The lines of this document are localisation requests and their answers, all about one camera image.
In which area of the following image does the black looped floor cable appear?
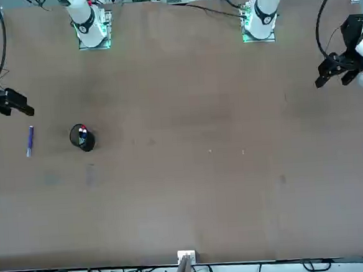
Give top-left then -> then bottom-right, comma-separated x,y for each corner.
300,257 -> 333,272

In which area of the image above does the white table edge bracket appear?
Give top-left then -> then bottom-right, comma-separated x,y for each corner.
177,249 -> 198,265

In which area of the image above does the black cable across table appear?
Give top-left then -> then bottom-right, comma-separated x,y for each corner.
184,0 -> 244,21

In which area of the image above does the wooden plank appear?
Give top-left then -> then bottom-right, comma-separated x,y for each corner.
170,255 -> 193,272

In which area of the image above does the purple marker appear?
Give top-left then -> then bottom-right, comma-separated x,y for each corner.
24,125 -> 37,158

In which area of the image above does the black mesh pen holder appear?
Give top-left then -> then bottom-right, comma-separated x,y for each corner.
68,122 -> 96,154

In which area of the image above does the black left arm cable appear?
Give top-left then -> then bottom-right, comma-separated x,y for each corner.
313,0 -> 352,68

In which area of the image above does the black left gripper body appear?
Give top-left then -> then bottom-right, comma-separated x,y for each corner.
334,13 -> 363,71

